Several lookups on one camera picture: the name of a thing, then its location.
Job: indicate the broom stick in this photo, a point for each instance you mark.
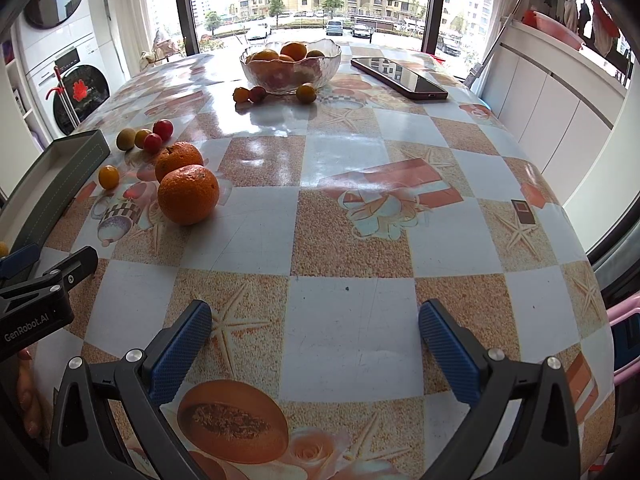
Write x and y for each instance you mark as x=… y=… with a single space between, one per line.
x=500 y=35

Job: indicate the small yellow cherry tomato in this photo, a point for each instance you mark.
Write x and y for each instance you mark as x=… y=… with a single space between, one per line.
x=108 y=176
x=3 y=249

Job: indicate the red tomato with stem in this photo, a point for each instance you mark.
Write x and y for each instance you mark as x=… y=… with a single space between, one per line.
x=163 y=128

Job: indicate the red plastic basin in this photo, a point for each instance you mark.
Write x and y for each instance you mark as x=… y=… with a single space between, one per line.
x=555 y=27

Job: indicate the white wall cabinet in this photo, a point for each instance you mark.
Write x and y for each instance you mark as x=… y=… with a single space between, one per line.
x=550 y=100

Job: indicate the large orange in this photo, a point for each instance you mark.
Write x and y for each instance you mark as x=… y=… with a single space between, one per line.
x=188 y=194
x=177 y=157

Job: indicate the person's left hand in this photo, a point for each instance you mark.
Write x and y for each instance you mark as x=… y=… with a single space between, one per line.
x=29 y=400

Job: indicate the grey parked car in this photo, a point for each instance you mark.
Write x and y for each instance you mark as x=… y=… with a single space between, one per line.
x=334 y=27

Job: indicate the clear glass bowl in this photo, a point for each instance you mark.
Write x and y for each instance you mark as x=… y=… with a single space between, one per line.
x=280 y=77

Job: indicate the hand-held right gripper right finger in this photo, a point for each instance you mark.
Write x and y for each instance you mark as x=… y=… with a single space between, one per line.
x=452 y=355

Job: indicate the grey rectangular tray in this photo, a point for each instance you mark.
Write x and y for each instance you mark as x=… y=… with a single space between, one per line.
x=50 y=180

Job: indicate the beige round loquat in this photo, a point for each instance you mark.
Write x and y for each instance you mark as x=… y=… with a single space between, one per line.
x=126 y=138

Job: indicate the white washing machine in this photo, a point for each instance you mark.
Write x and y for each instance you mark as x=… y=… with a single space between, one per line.
x=82 y=92

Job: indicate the white parked car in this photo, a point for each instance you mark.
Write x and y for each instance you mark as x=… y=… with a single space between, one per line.
x=257 y=31

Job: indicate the printed checkered tablecloth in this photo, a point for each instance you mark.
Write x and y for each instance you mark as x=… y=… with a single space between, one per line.
x=350 y=240

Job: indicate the yellow-orange round fruit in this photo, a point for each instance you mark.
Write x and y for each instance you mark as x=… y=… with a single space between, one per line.
x=306 y=93

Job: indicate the black smartphone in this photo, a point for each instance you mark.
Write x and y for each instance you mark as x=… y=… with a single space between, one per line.
x=400 y=77

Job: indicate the pink chair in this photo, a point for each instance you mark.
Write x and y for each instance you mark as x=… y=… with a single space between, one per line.
x=625 y=320

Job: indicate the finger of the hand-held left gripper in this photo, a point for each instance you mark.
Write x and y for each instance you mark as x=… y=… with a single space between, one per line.
x=20 y=260
x=75 y=262

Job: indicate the small red cherry tomato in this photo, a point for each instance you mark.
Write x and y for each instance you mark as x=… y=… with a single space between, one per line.
x=152 y=143
x=258 y=93

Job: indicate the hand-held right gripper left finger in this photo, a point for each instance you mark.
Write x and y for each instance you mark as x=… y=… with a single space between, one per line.
x=180 y=350

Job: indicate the orange in glass bowl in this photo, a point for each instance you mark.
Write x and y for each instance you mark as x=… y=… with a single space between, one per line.
x=265 y=55
x=293 y=51
x=315 y=53

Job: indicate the small orange cherry tomato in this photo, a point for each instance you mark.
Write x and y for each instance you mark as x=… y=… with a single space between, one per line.
x=142 y=136
x=241 y=93

